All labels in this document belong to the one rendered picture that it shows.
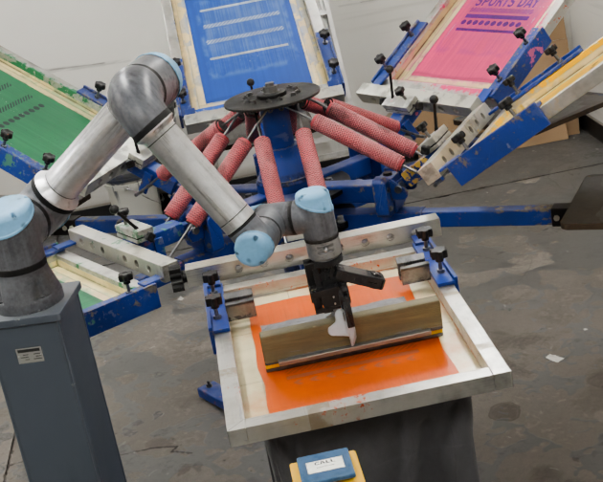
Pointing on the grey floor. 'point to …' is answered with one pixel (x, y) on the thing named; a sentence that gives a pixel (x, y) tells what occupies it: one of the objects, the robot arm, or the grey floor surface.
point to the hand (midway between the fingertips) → (352, 335)
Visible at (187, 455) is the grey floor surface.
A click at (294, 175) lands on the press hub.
